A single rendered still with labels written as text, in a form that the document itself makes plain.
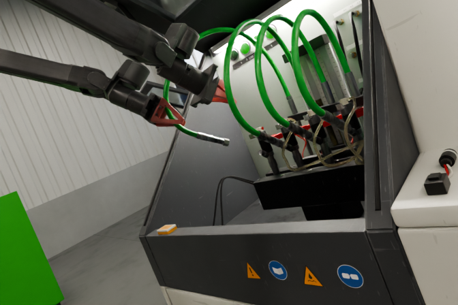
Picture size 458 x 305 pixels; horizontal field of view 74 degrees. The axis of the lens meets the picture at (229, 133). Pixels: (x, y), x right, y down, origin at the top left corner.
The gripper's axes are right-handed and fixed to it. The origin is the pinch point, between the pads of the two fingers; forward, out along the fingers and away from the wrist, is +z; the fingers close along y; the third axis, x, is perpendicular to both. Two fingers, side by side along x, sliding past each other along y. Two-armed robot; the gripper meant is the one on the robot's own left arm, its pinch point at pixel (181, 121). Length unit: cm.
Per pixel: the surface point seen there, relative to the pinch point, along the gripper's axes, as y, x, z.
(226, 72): -17.1, -11.1, 8.2
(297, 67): -27.8, -13.2, 21.0
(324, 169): -11.0, -1.1, 36.0
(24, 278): 239, 167, -128
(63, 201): 548, 163, -273
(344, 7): -2, -48, 28
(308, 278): -24.3, 19.3, 36.3
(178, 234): -1.3, 26.0, 11.5
